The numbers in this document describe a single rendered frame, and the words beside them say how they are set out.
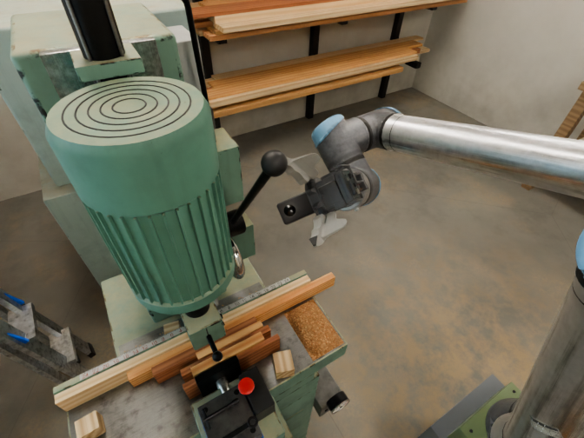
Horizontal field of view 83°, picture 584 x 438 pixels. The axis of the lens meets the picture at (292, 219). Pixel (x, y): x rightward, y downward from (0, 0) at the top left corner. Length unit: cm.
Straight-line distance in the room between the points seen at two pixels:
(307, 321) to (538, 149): 58
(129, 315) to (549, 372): 97
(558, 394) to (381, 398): 122
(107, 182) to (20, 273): 223
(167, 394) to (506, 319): 187
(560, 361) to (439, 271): 171
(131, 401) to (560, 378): 78
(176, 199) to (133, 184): 5
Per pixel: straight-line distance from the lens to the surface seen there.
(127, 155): 36
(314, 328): 84
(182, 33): 76
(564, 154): 66
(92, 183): 40
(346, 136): 80
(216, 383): 78
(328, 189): 60
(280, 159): 42
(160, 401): 85
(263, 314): 86
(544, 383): 69
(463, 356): 205
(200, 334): 71
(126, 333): 107
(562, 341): 62
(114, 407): 88
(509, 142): 69
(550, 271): 269
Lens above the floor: 168
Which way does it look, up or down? 45 degrees down
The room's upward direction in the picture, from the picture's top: 2 degrees clockwise
